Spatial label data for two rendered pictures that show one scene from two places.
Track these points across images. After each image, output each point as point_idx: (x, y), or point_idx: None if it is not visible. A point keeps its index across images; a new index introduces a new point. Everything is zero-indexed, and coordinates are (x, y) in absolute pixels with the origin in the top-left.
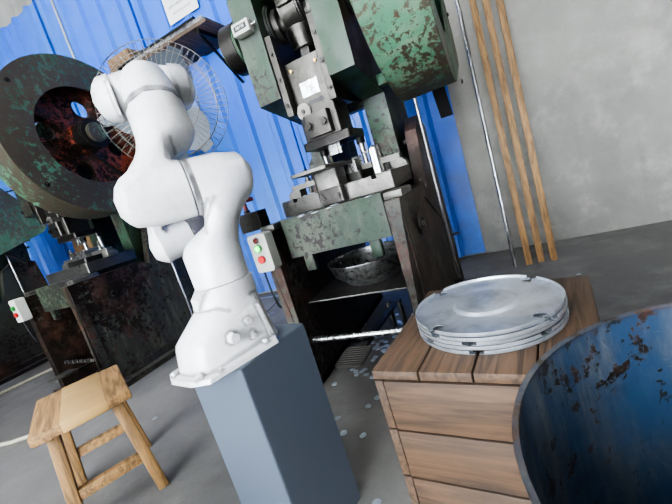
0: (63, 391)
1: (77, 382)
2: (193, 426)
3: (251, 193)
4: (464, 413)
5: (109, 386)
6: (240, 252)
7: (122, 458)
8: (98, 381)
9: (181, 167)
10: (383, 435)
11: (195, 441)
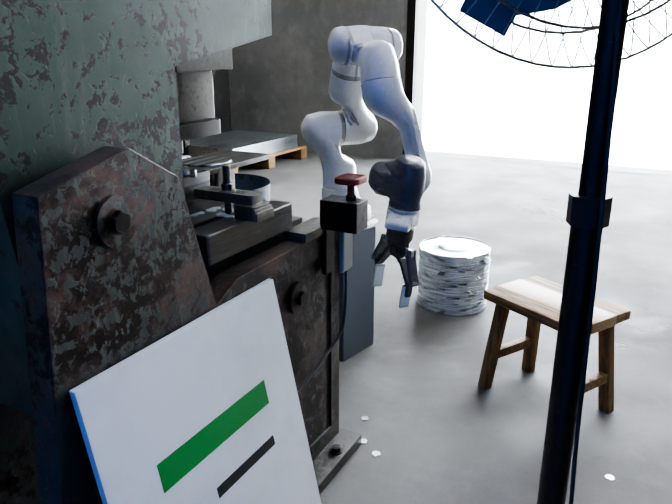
0: (599, 309)
1: (600, 316)
2: (506, 439)
3: (306, 142)
4: None
5: (520, 298)
6: (322, 172)
7: (586, 426)
8: (554, 307)
9: None
10: None
11: (482, 418)
